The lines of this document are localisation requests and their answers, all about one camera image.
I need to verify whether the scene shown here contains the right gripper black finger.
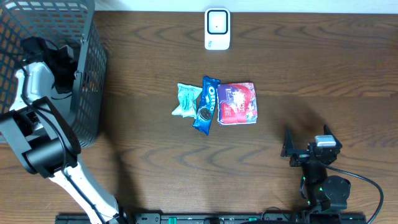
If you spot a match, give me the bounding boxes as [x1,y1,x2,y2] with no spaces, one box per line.
[280,128,294,157]
[323,124,333,136]

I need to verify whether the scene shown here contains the red purple liner packet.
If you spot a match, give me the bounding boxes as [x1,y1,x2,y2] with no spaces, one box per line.
[217,82,258,126]

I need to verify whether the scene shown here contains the blue oreo cookie pack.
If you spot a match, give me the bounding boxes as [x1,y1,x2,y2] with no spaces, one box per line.
[193,76,221,136]

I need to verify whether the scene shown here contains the mint green wipes packet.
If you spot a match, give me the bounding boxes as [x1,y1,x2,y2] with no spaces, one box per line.
[172,83,202,119]

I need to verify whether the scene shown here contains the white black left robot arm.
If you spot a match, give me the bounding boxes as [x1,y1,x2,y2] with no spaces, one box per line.
[1,37,132,223]

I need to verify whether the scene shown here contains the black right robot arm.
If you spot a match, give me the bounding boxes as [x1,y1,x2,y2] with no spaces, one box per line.
[280,125,351,212]

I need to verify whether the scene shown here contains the white barcode scanner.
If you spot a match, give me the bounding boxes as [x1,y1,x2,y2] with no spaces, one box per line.
[204,8,231,50]

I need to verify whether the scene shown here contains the dark grey plastic mesh basket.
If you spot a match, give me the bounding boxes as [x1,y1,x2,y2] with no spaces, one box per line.
[1,0,107,147]

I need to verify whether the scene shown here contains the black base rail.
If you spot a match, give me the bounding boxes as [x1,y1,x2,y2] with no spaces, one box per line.
[55,212,368,224]

